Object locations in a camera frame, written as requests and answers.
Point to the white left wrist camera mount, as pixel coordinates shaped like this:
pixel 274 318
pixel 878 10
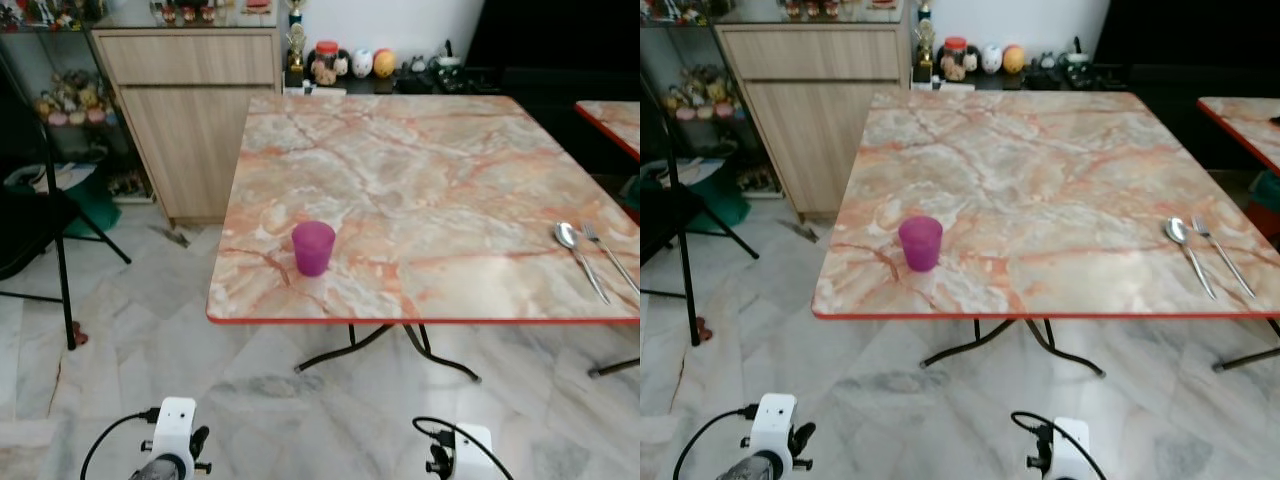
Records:
pixel 175 430
pixel 773 425

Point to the black metal table legs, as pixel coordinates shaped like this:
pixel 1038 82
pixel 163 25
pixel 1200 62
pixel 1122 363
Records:
pixel 421 346
pixel 1046 341

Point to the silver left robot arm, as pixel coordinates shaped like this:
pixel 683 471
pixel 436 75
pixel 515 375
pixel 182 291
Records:
pixel 158 470
pixel 748 467

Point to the silver metal spoon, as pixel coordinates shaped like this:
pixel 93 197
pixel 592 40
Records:
pixel 1176 231
pixel 566 235

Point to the gold trophy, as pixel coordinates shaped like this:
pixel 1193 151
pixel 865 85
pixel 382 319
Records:
pixel 295 45
pixel 924 42

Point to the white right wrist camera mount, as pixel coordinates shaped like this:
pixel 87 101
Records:
pixel 1070 450
pixel 475 455

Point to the red-lidded clear jar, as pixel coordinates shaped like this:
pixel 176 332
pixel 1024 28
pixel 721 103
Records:
pixel 954 60
pixel 325 63

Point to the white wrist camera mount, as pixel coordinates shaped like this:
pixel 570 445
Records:
pixel 175 430
pixel 1070 450
pixel 773 425
pixel 475 455

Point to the white egg figurine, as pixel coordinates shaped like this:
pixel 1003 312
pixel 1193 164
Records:
pixel 991 59
pixel 362 63

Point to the purple plastic cup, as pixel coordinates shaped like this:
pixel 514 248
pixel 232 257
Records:
pixel 313 250
pixel 920 245

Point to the light wooden cabinet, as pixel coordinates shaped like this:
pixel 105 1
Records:
pixel 810 125
pixel 190 130

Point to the orange egg figurine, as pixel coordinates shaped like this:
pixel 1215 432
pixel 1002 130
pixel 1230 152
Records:
pixel 384 63
pixel 1014 59

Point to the green bag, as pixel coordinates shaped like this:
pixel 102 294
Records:
pixel 90 205
pixel 720 200

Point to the silver metal fork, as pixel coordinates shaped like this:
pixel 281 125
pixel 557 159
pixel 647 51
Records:
pixel 1220 255
pixel 604 253

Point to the glass shelf with figurines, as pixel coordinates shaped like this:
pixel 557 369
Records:
pixel 705 95
pixel 75 100

